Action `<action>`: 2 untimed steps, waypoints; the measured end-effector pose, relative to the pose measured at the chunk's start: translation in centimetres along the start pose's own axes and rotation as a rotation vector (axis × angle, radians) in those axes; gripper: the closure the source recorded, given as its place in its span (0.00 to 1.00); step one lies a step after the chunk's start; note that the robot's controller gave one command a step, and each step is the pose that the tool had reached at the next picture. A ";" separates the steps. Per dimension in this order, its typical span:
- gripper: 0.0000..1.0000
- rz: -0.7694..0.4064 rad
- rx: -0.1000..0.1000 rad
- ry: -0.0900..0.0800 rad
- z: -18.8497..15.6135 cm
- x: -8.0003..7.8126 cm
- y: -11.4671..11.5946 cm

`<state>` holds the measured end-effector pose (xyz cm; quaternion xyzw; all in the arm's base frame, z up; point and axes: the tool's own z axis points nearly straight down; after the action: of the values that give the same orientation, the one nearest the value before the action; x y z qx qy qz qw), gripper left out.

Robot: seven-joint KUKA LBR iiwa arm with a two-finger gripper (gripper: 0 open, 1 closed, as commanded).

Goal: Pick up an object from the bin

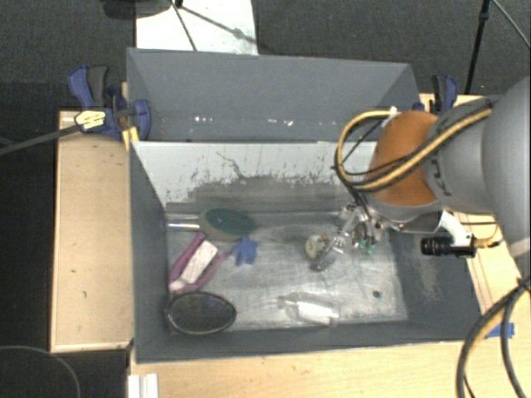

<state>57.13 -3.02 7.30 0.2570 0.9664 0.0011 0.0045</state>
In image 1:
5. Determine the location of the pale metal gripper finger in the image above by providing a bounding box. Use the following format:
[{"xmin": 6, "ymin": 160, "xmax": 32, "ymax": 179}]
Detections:
[{"xmin": 310, "ymin": 235, "xmax": 348, "ymax": 273}]

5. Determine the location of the cream round object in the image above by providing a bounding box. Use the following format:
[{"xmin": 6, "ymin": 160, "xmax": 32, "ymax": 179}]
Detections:
[{"xmin": 304, "ymin": 233, "xmax": 334, "ymax": 261}]

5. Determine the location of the blue toy figure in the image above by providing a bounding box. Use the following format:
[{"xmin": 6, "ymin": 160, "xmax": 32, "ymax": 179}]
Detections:
[{"xmin": 230, "ymin": 235, "xmax": 260, "ymax": 267}]

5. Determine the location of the green oval scrub sponge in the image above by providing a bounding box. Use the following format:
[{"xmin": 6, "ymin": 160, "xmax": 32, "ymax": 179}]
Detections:
[{"xmin": 197, "ymin": 206, "xmax": 259, "ymax": 242}]

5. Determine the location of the white flat block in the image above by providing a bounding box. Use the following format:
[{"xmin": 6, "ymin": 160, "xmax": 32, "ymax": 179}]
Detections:
[{"xmin": 179, "ymin": 240, "xmax": 220, "ymax": 284}]

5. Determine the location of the black oval dish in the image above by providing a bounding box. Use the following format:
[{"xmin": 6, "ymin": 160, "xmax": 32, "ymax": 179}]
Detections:
[{"xmin": 163, "ymin": 290, "xmax": 238, "ymax": 337}]

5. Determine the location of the silver metal tube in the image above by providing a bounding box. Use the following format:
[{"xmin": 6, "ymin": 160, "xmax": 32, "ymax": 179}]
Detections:
[{"xmin": 165, "ymin": 219, "xmax": 204, "ymax": 232}]

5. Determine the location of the grey metal bin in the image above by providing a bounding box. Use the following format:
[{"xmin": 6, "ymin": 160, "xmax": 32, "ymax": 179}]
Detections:
[{"xmin": 124, "ymin": 47, "xmax": 485, "ymax": 362}]

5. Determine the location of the pale wood board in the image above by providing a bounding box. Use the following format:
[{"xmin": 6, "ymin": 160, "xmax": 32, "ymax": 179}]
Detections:
[{"xmin": 50, "ymin": 109, "xmax": 136, "ymax": 354}]

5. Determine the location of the black cylinder on white bracket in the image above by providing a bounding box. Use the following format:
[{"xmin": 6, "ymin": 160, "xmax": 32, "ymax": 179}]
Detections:
[{"xmin": 420, "ymin": 209, "xmax": 476, "ymax": 259}]

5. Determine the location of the purple frame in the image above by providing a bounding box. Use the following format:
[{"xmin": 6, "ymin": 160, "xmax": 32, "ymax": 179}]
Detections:
[{"xmin": 167, "ymin": 231, "xmax": 230, "ymax": 294}]

